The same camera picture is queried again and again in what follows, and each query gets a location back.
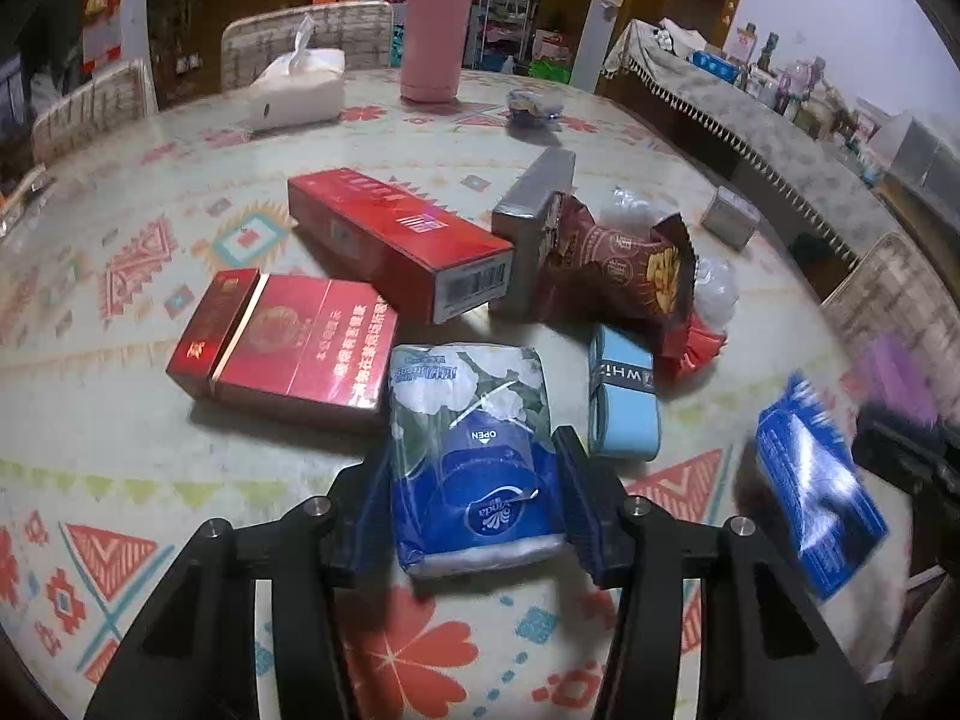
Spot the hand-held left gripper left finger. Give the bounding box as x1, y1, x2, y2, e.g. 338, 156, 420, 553
84, 457, 398, 720

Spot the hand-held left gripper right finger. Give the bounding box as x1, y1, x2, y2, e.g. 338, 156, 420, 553
551, 426, 875, 720

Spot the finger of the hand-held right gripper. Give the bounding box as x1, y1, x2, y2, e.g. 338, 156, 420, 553
851, 401, 960, 497

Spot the blue foil packet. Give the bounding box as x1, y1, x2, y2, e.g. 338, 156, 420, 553
754, 371, 890, 601

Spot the blue floral tissue pack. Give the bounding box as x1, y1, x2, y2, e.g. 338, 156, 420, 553
386, 343, 567, 578

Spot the light blue grip tape pack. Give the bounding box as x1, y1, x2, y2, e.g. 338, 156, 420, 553
587, 325, 661, 460

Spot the woven chair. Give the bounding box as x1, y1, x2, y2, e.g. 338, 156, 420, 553
31, 58, 158, 166
821, 231, 960, 421
221, 0, 395, 95

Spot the red cigarette pack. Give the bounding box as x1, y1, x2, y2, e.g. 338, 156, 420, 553
165, 268, 398, 432

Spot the red plastic bag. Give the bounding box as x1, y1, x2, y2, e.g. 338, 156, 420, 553
660, 311, 730, 383

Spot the clear plastic bag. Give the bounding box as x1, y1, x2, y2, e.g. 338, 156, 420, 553
686, 251, 741, 332

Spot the dark red snack wrapper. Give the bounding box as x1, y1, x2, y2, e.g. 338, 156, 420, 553
540, 193, 702, 361

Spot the long red carton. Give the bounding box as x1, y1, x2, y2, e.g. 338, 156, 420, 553
287, 167, 515, 325

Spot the small grey box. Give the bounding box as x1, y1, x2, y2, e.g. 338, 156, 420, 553
701, 186, 762, 250

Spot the clear plastic wrapper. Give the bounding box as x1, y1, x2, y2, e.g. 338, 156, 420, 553
600, 187, 665, 235

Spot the grey cardboard box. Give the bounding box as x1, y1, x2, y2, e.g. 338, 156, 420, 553
491, 148, 577, 316

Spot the dark wooden sideboard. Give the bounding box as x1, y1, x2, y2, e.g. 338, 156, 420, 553
600, 82, 856, 301

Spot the row of bottles and jars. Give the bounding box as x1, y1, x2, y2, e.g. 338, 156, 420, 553
694, 22, 886, 143

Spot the crumpled blue wrapper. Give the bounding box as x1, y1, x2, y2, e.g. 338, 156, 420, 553
506, 88, 563, 128

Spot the white tissue pack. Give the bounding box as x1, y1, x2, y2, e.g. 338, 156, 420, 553
247, 15, 347, 128

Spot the pink bottle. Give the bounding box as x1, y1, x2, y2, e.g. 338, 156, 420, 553
399, 0, 475, 102

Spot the white wire rack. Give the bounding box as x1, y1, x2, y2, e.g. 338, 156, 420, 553
480, 0, 537, 68

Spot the red wall calendar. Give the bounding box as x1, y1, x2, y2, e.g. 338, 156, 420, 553
82, 0, 125, 65

